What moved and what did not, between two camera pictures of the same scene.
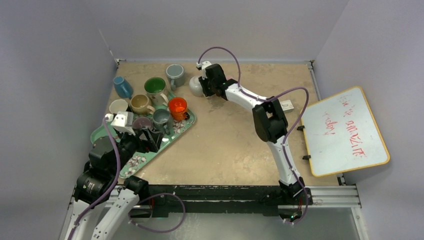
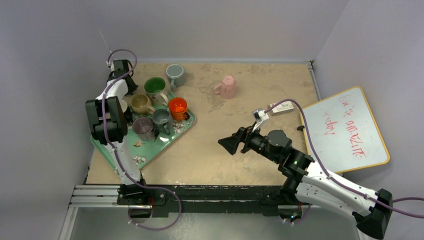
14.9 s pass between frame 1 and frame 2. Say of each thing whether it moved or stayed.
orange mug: stayed
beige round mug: stayed
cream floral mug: stayed
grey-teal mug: stayed
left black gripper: moved
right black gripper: moved
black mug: moved
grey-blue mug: stayed
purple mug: stayed
